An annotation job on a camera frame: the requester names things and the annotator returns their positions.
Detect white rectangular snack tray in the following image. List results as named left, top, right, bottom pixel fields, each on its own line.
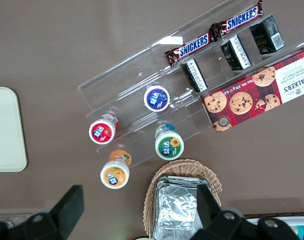
left=243, top=212, right=304, bottom=240

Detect blue lid gum jar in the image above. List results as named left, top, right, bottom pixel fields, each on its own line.
left=143, top=84, right=170, bottom=112

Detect clear acrylic tiered stand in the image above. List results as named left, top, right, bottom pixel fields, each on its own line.
left=77, top=0, right=304, bottom=168

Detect small black snack box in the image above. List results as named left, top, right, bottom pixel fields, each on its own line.
left=249, top=15, right=285, bottom=56
left=220, top=34, right=251, bottom=72
left=181, top=58, right=208, bottom=93

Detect red Walkers cookie box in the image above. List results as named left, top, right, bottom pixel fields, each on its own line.
left=199, top=46, right=304, bottom=133

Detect aluminium foil container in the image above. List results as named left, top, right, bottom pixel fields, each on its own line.
left=151, top=175, right=214, bottom=240

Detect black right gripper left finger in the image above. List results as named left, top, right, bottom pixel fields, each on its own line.
left=0, top=184, right=85, bottom=240

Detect light woven wicker basket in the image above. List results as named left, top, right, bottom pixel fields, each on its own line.
left=143, top=158, right=222, bottom=240

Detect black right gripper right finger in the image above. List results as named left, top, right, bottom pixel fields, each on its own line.
left=191, top=184, right=301, bottom=240

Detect beige plastic serving tray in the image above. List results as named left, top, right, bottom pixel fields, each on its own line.
left=0, top=86, right=28, bottom=173

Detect red lid gum jar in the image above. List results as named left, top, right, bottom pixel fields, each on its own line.
left=88, top=113, right=120, bottom=145

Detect orange lid gum jar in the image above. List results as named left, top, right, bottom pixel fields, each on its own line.
left=100, top=149, right=132, bottom=190

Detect Snickers chocolate bar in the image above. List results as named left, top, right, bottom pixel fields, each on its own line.
left=209, top=0, right=264, bottom=38
left=164, top=32, right=217, bottom=68

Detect green lid gum jar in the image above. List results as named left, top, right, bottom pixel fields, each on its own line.
left=154, top=123, right=185, bottom=161

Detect rice cracker snack pack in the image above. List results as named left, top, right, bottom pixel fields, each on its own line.
left=293, top=225, right=304, bottom=240

